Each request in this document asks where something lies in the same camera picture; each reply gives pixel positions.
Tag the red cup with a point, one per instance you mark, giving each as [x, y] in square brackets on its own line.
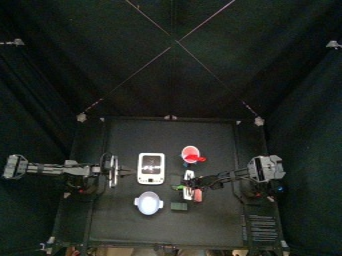
[190, 153]

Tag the red spoon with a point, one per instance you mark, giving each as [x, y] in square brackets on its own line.
[200, 159]

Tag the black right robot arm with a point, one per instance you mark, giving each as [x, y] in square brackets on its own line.
[262, 168]

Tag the dark green box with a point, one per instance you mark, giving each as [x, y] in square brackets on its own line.
[180, 206]

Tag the white toy kitchen scale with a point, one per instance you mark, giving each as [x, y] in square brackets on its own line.
[152, 168]

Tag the green toy piece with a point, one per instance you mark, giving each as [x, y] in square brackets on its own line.
[177, 187]

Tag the salmon sushi piece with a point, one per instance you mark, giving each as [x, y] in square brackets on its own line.
[197, 197]

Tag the white sushi tray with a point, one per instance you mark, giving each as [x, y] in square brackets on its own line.
[189, 173]

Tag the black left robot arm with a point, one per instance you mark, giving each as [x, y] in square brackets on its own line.
[54, 168]

